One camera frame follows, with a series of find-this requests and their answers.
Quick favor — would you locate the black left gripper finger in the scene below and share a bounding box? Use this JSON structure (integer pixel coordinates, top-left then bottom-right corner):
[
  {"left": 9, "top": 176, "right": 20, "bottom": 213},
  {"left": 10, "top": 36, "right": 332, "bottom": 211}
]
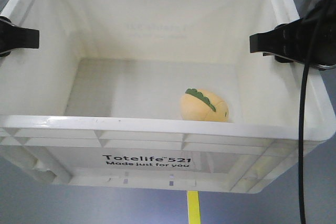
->
[{"left": 1, "top": 16, "right": 39, "bottom": 57}]

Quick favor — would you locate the white plastic tote box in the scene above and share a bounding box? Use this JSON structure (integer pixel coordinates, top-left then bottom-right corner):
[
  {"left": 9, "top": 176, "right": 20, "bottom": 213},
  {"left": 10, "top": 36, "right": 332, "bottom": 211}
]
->
[{"left": 0, "top": 0, "right": 336, "bottom": 195}]

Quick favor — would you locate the black hanging cable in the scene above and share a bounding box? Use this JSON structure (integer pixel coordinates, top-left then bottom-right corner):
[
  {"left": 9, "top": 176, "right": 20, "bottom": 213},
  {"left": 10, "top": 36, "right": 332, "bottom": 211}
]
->
[{"left": 298, "top": 0, "right": 336, "bottom": 224}]

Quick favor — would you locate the yellow plush ball green crest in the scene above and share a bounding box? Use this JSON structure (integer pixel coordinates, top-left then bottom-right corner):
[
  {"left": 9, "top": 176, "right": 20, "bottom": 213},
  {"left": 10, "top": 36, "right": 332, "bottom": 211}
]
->
[{"left": 180, "top": 88, "right": 229, "bottom": 122}]

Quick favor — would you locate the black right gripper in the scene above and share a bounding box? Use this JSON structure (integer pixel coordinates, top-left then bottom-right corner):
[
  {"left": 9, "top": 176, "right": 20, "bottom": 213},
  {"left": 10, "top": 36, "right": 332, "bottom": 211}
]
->
[{"left": 249, "top": 0, "right": 335, "bottom": 70}]

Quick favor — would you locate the yellow floor tape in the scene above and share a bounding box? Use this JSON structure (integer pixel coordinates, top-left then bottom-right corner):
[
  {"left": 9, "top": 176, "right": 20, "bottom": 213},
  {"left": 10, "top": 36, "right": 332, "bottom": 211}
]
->
[{"left": 187, "top": 191, "right": 201, "bottom": 224}]

